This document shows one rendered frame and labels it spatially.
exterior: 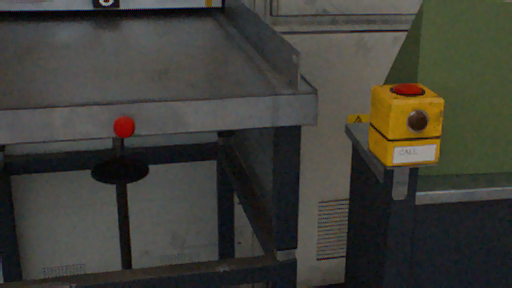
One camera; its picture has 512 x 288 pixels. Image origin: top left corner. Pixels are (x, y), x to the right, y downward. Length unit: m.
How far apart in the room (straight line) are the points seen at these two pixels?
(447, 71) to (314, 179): 0.96
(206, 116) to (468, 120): 0.40
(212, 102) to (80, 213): 0.87
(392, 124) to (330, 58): 0.92
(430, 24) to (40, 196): 1.18
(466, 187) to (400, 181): 0.11
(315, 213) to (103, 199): 0.57
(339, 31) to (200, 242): 0.67
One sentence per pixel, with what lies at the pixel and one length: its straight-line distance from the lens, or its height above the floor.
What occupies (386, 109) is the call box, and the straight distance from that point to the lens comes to 1.02.
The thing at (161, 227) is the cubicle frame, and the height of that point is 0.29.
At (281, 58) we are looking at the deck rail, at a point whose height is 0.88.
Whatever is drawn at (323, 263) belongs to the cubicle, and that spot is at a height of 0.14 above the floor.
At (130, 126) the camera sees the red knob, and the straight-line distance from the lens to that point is 1.13.
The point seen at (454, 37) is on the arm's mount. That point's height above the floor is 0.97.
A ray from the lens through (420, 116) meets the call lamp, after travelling 1.01.
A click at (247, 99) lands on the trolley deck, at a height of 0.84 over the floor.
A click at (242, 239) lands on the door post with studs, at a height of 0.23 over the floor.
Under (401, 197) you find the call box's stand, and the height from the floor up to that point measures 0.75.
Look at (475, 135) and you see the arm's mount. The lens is 1.16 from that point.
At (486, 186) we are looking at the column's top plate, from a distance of 1.15.
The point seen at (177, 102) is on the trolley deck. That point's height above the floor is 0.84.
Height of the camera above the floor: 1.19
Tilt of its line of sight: 21 degrees down
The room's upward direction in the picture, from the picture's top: 3 degrees clockwise
